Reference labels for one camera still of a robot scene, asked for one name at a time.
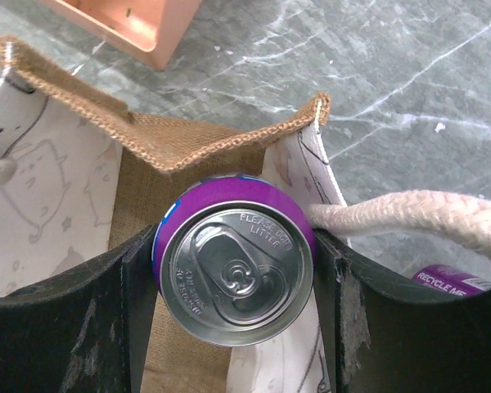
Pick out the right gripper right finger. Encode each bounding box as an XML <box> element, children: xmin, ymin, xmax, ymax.
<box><xmin>314</xmin><ymin>230</ymin><xmax>491</xmax><ymax>392</ymax></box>

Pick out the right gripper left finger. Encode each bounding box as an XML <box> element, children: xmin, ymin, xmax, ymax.
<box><xmin>0</xmin><ymin>226</ymin><xmax>157</xmax><ymax>392</ymax></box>

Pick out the purple fanta can back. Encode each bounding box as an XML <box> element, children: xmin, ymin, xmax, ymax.
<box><xmin>412</xmin><ymin>264</ymin><xmax>491</xmax><ymax>296</ymax></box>

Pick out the purple fanta can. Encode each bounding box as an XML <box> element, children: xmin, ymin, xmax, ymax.
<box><xmin>412</xmin><ymin>264</ymin><xmax>491</xmax><ymax>296</ymax></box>
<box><xmin>151</xmin><ymin>174</ymin><xmax>316</xmax><ymax>347</ymax></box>

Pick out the burlap canvas tote bag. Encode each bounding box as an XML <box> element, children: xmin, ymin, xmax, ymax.
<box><xmin>0</xmin><ymin>36</ymin><xmax>491</xmax><ymax>392</ymax></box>

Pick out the purple fanta can front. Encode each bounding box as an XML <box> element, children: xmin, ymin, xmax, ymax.
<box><xmin>151</xmin><ymin>174</ymin><xmax>316</xmax><ymax>347</ymax></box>

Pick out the pink desk organizer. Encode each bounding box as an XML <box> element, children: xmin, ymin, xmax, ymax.
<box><xmin>42</xmin><ymin>0</ymin><xmax>201</xmax><ymax>71</ymax></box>

